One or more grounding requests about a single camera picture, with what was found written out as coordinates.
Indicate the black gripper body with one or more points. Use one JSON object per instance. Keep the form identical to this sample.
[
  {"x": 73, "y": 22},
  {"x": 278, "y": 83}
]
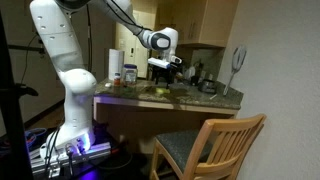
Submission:
[{"x": 164, "y": 73}]

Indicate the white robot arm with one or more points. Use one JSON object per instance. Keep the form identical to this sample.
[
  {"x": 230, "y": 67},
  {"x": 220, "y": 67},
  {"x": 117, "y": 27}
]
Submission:
[{"x": 53, "y": 24}]

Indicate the yellow sponge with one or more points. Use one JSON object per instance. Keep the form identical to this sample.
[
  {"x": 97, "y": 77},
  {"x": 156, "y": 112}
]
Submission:
[{"x": 162, "y": 91}]

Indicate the clear jar with blue lid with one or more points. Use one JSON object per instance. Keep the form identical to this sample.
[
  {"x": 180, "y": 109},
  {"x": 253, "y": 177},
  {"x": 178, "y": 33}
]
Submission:
[{"x": 130, "y": 74}]

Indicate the dark metal pot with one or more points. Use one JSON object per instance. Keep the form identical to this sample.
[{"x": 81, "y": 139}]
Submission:
[{"x": 207, "y": 86}]

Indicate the white paper towel roll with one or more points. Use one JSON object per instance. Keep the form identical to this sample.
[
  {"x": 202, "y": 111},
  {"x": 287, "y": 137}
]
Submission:
[{"x": 116, "y": 59}]

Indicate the wooden upper cabinet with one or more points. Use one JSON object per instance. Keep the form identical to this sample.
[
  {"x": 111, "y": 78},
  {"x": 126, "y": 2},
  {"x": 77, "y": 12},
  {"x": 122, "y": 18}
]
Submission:
[{"x": 200, "y": 23}]

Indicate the white earbuds case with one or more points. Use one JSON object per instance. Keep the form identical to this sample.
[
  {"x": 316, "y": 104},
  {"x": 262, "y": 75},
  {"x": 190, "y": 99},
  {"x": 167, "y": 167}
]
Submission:
[{"x": 108, "y": 85}]

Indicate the white electric fly swatter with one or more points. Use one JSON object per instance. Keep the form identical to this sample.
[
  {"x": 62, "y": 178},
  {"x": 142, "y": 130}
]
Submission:
[{"x": 238, "y": 58}]

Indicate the wooden chair with grey seat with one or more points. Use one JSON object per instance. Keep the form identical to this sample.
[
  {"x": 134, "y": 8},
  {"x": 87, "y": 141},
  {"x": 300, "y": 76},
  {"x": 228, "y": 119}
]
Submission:
[{"x": 215, "y": 152}]

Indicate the black tripod stand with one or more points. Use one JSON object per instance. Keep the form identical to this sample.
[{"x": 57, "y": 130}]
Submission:
[{"x": 20, "y": 167}]

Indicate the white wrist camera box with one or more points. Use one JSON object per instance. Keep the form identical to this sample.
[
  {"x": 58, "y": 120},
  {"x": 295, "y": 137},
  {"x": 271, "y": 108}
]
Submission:
[{"x": 159, "y": 63}]

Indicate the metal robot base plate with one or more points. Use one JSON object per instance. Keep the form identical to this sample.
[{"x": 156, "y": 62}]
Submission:
[{"x": 51, "y": 162}]

